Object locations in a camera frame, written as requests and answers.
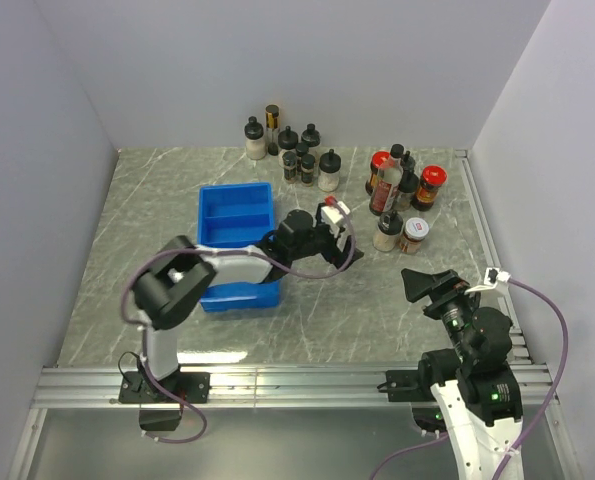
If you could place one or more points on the knob lid jar middle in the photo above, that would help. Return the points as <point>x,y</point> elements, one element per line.
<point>287,140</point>

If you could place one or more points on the small spice jar right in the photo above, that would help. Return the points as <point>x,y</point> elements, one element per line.
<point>307,168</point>

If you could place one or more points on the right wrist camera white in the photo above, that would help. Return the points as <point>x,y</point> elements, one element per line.
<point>496,278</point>

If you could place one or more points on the small spice jar left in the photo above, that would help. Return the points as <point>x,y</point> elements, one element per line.
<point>289,164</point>

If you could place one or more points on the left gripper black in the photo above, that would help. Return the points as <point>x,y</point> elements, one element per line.
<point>334,255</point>

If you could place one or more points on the white lid spice jar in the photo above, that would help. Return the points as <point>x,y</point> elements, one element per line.
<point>415,231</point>

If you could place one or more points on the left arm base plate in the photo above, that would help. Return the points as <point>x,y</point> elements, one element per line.
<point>192,387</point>

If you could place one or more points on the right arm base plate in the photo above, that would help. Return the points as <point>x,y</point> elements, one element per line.
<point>406,386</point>

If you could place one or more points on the knob lid jar white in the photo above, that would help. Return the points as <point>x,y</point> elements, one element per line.
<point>329,171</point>

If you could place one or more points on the tall clear sauce bottle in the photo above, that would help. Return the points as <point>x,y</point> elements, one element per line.
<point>389,177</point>

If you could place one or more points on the shaker jar white powder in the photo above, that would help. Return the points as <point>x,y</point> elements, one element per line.
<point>388,230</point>

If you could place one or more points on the blue divided plastic bin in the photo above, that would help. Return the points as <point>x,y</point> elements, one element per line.
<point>234,216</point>

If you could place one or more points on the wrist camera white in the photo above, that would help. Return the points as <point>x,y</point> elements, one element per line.
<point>496,278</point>
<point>333,213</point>

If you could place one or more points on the red lid jar right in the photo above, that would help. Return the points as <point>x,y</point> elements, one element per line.
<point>432,178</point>

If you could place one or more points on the knob lid jar right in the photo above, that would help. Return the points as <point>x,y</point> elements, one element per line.
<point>312,138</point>

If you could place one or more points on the knob lid jar far left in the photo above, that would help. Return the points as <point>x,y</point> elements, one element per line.
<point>255,142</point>

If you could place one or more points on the black cap bottle front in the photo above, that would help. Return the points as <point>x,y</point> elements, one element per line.
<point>406,190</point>

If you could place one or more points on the tall yellow black grinder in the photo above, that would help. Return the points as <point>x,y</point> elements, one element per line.
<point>272,116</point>

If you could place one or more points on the aluminium front rail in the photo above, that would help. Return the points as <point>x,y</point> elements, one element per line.
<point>231,386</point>

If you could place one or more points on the small spice jar back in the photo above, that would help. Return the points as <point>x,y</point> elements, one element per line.
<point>301,149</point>

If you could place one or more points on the small spice jar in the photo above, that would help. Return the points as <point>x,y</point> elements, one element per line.
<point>307,168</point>
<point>301,149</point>
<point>289,164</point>

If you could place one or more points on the red lid jar left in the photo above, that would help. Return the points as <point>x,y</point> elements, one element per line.
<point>377,160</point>

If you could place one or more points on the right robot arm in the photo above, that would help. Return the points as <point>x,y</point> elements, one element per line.
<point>472,382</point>

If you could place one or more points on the black cap bottle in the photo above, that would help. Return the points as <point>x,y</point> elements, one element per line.
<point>408,163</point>
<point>406,190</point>

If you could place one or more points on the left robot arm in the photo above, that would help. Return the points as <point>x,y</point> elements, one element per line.
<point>163,293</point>

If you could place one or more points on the black cap bottle back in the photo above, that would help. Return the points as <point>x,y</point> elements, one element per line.
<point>408,163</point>

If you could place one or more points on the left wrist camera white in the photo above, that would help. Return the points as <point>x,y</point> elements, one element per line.
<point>333,213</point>

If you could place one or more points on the red lid jar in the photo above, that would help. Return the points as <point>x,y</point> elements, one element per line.
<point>432,178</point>
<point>377,160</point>

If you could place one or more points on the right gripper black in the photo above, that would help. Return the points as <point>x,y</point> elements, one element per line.
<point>444,285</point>

